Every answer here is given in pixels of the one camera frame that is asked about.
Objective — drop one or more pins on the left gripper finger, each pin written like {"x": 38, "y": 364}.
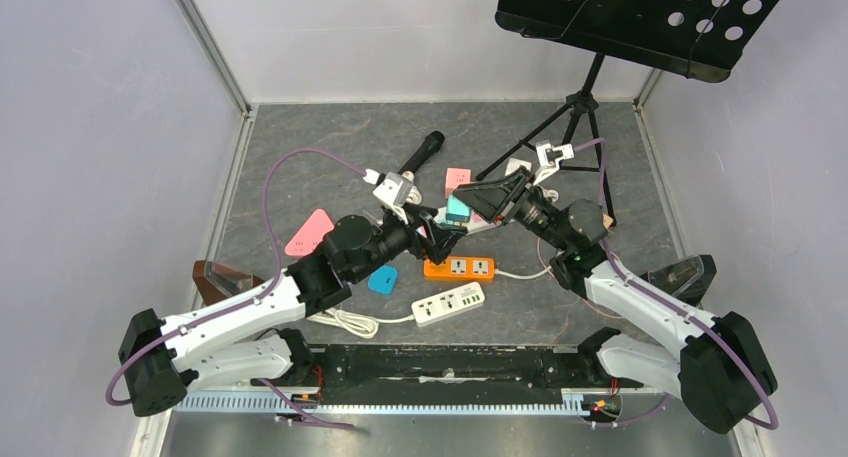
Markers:
{"x": 437, "y": 249}
{"x": 431, "y": 230}

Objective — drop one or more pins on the white multicolour power strip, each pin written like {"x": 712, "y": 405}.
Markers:
{"x": 474, "y": 225}

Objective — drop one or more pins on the orange power strip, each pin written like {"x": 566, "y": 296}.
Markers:
{"x": 461, "y": 269}

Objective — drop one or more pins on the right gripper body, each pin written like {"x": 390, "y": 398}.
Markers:
{"x": 515, "y": 196}

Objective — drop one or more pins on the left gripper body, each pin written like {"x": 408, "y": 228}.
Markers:
{"x": 400, "y": 237}

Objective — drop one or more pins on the left metronome brown base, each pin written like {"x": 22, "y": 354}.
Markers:
{"x": 216, "y": 282}

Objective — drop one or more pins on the black music stand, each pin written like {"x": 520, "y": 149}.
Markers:
{"x": 697, "y": 39}

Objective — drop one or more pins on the pink cube socket adapter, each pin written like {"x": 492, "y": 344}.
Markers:
{"x": 454, "y": 178}

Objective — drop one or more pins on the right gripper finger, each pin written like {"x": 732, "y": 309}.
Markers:
{"x": 498, "y": 211}
{"x": 495, "y": 191}

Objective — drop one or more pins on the black microphone orange end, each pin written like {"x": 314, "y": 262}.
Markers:
{"x": 430, "y": 146}

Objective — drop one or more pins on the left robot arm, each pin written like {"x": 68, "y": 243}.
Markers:
{"x": 163, "y": 359}

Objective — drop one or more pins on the white cord small strip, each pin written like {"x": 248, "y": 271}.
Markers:
{"x": 360, "y": 325}

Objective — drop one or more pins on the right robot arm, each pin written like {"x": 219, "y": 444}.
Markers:
{"x": 715, "y": 365}

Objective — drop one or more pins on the teal usb charger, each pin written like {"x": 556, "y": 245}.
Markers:
{"x": 457, "y": 212}

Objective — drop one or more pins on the blue plug adapter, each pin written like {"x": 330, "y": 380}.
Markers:
{"x": 383, "y": 280}

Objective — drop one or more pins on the pink triangular socket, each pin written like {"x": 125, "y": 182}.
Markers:
{"x": 310, "y": 235}

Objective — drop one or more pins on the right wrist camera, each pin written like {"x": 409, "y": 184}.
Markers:
{"x": 550, "y": 158}

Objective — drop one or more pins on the white small power strip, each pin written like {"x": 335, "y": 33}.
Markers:
{"x": 448, "y": 304}

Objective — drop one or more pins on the white cube socket adapter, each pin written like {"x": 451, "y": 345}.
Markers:
{"x": 514, "y": 164}

